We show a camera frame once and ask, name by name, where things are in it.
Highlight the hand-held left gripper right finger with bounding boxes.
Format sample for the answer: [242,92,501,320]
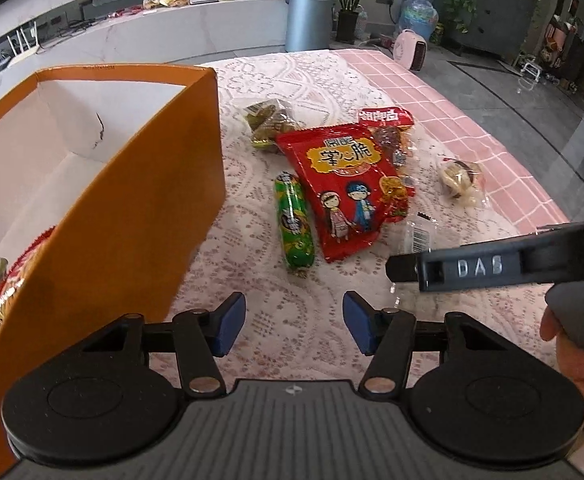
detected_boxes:
[342,291,508,394]

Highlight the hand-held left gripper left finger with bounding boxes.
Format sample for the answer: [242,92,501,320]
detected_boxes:
[79,292,247,395]

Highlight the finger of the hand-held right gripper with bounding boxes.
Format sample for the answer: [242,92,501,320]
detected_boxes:
[386,251,421,284]

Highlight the small clear barcode packet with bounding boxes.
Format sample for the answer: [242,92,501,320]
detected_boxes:
[402,212,440,256]

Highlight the small clear pastry packet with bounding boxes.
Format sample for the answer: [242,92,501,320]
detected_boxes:
[438,157,490,208]

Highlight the red cartoon snack bag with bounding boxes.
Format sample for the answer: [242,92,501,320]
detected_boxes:
[276,124,410,264]

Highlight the green sausage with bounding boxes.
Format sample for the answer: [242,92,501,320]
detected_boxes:
[273,171,317,272]

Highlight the red-topped jujube packet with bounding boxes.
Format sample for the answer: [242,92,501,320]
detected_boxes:
[356,106,418,186]

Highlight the orange cardboard box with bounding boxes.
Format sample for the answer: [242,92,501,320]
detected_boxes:
[0,62,228,478]

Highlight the green candy bag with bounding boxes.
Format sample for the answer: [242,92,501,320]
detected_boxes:
[244,100,303,151]

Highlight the orange stick snack bag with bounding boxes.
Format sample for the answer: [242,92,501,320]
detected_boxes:
[0,225,57,321]

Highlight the person's right hand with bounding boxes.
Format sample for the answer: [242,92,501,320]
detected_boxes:
[539,305,584,421]

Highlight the white step stool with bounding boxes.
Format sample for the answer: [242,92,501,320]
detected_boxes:
[519,55,543,83]

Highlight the white lace tablecloth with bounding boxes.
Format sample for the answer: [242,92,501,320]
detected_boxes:
[167,50,563,391]

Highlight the pink space heater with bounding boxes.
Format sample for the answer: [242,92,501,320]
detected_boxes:
[391,29,430,72]

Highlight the blue water jug with pump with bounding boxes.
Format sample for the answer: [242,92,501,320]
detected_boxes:
[399,0,439,41]

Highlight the dark grey drawer cabinet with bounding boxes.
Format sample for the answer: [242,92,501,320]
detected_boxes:
[464,0,540,61]

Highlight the blue-grey pedal trash can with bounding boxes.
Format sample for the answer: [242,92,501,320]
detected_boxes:
[284,0,337,52]

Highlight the white marble television cabinet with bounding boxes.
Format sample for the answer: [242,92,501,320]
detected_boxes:
[0,0,298,106]

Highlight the white router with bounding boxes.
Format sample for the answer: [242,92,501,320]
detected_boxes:
[7,27,43,63]

